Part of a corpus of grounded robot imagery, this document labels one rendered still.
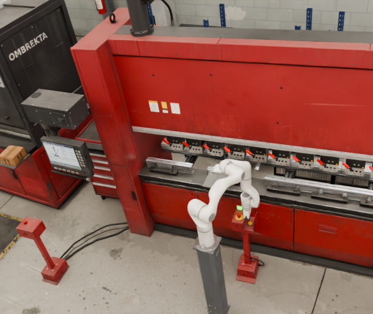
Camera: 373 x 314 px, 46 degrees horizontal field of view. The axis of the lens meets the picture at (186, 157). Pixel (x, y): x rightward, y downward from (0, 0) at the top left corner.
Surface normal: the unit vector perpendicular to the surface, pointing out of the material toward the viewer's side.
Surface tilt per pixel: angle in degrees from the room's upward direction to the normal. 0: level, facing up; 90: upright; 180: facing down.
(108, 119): 90
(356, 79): 90
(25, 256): 0
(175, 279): 0
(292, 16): 90
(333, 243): 90
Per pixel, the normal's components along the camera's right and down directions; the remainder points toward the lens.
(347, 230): -0.36, 0.63
